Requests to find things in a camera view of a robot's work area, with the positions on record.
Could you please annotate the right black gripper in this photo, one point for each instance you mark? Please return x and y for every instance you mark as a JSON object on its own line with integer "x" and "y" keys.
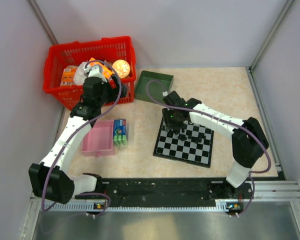
{"x": 166, "y": 112}

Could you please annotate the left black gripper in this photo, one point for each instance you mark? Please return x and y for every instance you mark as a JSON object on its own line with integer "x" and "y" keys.
{"x": 114, "y": 92}

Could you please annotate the black white chess board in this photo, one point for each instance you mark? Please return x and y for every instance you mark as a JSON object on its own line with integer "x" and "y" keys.
{"x": 192, "y": 145}

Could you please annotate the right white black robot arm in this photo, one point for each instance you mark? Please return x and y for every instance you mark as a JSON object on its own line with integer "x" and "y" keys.
{"x": 249, "y": 142}

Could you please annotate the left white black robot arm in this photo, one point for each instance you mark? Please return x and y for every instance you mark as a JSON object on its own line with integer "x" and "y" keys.
{"x": 49, "y": 180}

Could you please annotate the orange punched cardboard box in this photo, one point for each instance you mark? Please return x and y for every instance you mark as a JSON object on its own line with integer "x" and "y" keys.
{"x": 95, "y": 67}

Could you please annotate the orange round ball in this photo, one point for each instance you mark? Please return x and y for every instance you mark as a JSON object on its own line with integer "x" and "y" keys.
{"x": 122, "y": 67}

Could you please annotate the white plastic bag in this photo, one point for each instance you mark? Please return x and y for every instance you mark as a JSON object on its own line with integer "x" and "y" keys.
{"x": 80, "y": 74}

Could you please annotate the dark green open box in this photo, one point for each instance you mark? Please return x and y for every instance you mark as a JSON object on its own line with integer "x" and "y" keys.
{"x": 155, "y": 89}

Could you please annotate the blue green packaged item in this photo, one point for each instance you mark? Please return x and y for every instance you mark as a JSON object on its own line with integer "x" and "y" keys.
{"x": 120, "y": 132}

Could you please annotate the red plastic shopping basket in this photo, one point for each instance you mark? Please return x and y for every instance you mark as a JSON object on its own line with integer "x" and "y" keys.
{"x": 73, "y": 54}

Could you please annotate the small orange carton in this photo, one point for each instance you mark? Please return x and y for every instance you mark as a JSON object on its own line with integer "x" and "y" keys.
{"x": 67, "y": 79}

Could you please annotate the pink open drawer box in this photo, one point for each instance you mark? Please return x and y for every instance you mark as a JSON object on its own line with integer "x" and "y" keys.
{"x": 98, "y": 142}

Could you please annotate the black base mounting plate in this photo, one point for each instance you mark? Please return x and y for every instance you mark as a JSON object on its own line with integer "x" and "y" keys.
{"x": 170, "y": 192}

